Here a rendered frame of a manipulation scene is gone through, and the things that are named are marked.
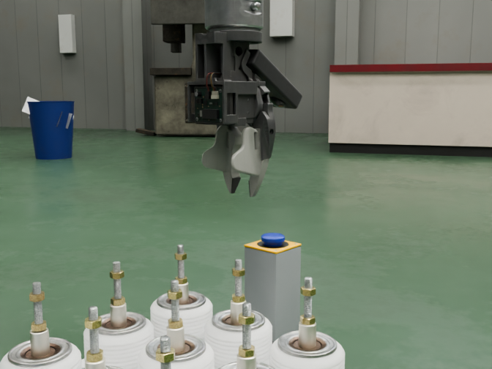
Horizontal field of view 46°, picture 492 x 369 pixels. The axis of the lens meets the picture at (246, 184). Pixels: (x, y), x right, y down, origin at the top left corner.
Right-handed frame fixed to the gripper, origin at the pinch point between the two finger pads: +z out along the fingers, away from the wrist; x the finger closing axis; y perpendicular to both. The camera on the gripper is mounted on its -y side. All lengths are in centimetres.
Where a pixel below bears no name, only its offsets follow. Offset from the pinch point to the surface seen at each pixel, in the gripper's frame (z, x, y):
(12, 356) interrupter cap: 19.2, -11.6, 28.5
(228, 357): 22.7, 2.0, 5.2
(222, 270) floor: 45, -77, -66
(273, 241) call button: 12.1, -7.7, -14.2
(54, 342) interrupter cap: 19.1, -11.6, 23.1
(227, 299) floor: 45, -57, -50
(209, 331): 20.0, -1.5, 5.5
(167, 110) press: 11, -534, -394
